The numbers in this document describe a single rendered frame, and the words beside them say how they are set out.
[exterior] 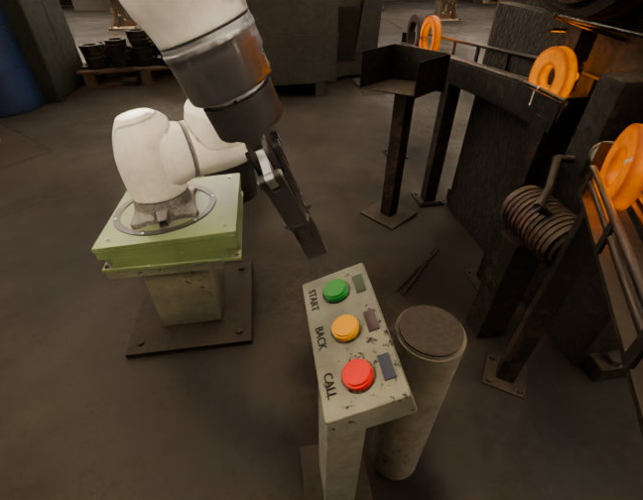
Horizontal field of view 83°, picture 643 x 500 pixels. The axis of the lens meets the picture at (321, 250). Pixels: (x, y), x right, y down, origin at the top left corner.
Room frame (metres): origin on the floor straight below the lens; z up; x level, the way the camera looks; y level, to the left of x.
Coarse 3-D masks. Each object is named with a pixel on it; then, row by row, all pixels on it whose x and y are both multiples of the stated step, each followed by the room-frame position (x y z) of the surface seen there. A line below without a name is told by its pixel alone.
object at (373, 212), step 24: (384, 48) 1.66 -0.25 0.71; (408, 48) 1.65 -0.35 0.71; (384, 72) 1.67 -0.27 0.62; (408, 72) 1.64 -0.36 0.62; (432, 72) 1.44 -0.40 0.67; (408, 96) 1.49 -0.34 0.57; (408, 120) 1.51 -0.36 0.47; (384, 192) 1.52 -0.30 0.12; (384, 216) 1.49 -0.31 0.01; (408, 216) 1.49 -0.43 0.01
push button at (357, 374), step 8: (352, 360) 0.27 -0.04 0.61; (360, 360) 0.27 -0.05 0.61; (344, 368) 0.26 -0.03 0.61; (352, 368) 0.26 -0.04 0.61; (360, 368) 0.26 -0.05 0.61; (368, 368) 0.26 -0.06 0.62; (344, 376) 0.25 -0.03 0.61; (352, 376) 0.25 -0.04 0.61; (360, 376) 0.25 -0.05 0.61; (368, 376) 0.25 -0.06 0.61; (352, 384) 0.24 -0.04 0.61; (360, 384) 0.24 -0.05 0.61; (368, 384) 0.24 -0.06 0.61
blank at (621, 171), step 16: (640, 128) 0.61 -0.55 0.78; (624, 144) 0.64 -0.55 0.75; (640, 144) 0.58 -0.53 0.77; (608, 160) 0.67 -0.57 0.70; (624, 160) 0.60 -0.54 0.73; (640, 160) 0.56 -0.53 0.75; (608, 176) 0.64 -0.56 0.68; (624, 176) 0.56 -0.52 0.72; (640, 176) 0.55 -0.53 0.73; (608, 192) 0.59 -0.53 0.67; (624, 192) 0.55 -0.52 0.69; (640, 192) 0.54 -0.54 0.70; (624, 208) 0.56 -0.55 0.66
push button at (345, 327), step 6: (336, 318) 0.34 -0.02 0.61; (342, 318) 0.34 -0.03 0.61; (348, 318) 0.34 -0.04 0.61; (354, 318) 0.34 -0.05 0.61; (336, 324) 0.33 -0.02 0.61; (342, 324) 0.33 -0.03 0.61; (348, 324) 0.33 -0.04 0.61; (354, 324) 0.33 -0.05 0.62; (336, 330) 0.32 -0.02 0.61; (342, 330) 0.32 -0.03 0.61; (348, 330) 0.32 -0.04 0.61; (354, 330) 0.32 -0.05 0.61; (336, 336) 0.32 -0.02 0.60; (342, 336) 0.31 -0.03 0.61; (348, 336) 0.31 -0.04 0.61
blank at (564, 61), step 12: (552, 48) 1.13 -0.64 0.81; (564, 48) 1.11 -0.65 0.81; (540, 60) 1.16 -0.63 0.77; (552, 60) 1.12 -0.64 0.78; (564, 60) 1.07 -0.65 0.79; (576, 60) 1.07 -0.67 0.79; (540, 72) 1.15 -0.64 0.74; (564, 72) 1.05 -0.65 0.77; (576, 72) 1.05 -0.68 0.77; (540, 84) 1.14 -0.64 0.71; (552, 84) 1.08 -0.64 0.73; (564, 84) 1.04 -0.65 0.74; (564, 96) 1.05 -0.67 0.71
